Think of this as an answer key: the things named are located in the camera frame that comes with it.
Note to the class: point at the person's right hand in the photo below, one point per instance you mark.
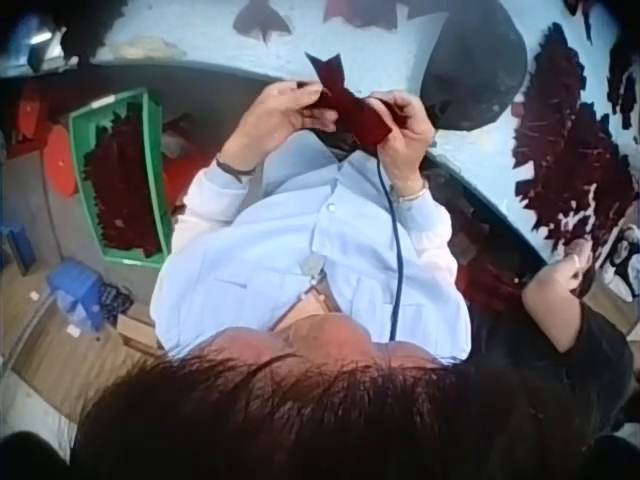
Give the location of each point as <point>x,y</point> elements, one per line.
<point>412,137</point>

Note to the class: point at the person's left hand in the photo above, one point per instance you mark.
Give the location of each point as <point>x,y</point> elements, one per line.
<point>272,117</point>

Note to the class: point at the dark red fabric piece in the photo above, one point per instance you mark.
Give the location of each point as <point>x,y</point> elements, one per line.
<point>350,107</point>

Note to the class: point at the black cloth bag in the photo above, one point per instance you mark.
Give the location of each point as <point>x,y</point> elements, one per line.
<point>472,70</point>

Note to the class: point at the dark red fabric cutout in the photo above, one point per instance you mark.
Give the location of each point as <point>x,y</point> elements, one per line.
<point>262,20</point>
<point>370,11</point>

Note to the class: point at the white fluff wad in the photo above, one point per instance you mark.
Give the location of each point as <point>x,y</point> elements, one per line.
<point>147,49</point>

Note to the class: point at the pile of dark red cutouts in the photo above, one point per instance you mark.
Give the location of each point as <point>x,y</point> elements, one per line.
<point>565,150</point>

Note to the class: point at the heap of red scraps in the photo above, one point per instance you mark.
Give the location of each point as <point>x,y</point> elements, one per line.
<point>487,277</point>

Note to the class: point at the green crate of red cutouts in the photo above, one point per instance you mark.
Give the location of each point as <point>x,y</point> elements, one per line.
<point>122,180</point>

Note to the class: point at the heap of dark cutouts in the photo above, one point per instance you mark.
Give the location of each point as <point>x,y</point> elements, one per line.
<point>625,80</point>

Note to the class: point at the orange round disc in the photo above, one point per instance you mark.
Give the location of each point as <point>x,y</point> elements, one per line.
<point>59,160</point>

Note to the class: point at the grey metal device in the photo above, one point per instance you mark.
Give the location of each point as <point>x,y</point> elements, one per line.
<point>45,50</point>

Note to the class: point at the red plastic container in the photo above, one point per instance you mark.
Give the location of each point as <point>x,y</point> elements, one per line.
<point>27,117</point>

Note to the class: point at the dark patterned cloth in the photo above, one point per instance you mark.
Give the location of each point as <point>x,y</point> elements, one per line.
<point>116,302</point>

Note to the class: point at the blue plastic stool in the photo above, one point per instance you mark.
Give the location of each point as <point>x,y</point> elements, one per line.
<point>75,295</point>

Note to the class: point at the dark blue box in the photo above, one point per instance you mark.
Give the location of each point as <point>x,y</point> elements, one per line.
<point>17,250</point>

